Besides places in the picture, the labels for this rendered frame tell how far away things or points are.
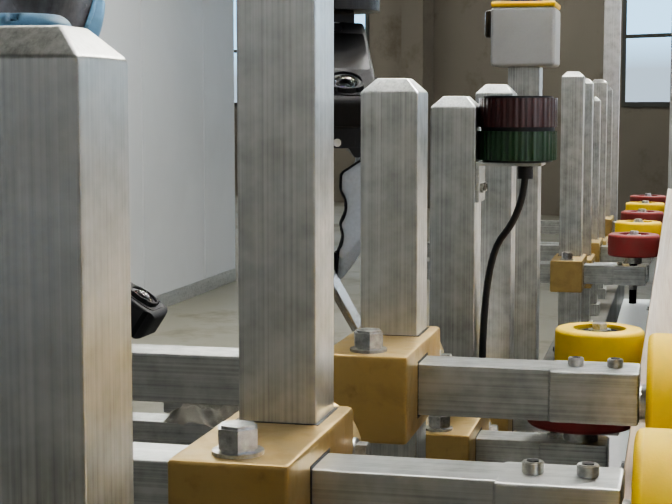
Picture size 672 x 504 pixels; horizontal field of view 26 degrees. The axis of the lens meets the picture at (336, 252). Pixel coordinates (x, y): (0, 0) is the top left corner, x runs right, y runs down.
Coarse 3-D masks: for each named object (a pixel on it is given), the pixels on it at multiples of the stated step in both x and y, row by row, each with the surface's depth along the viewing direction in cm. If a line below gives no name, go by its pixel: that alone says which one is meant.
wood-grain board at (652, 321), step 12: (660, 240) 225; (660, 252) 206; (660, 264) 191; (660, 276) 178; (660, 288) 166; (660, 300) 156; (648, 312) 147; (660, 312) 147; (648, 324) 139; (660, 324) 139; (648, 336) 132; (624, 468) 84
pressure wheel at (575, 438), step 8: (536, 424) 107; (544, 424) 106; (552, 424) 105; (560, 424) 105; (568, 424) 105; (576, 424) 105; (584, 424) 104; (592, 424) 104; (560, 432) 105; (568, 432) 105; (576, 432) 105; (584, 432) 105; (592, 432) 105; (600, 432) 105; (608, 432) 105; (616, 432) 105; (568, 440) 108; (576, 440) 107; (584, 440) 107; (592, 440) 108
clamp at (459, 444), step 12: (456, 420) 110; (468, 420) 110; (480, 420) 111; (432, 432) 106; (444, 432) 106; (456, 432) 106; (468, 432) 106; (432, 444) 106; (444, 444) 106; (456, 444) 106; (468, 444) 106; (432, 456) 106; (444, 456) 106; (456, 456) 106; (468, 456) 106
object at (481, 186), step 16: (496, 96) 109; (512, 96) 109; (528, 96) 109; (544, 96) 109; (496, 128) 109; (512, 128) 109; (528, 128) 109; (544, 128) 109; (480, 176) 111; (528, 176) 111; (480, 192) 112; (512, 224) 112; (496, 240) 113; (496, 256) 113; (480, 320) 114; (480, 336) 114; (480, 352) 114
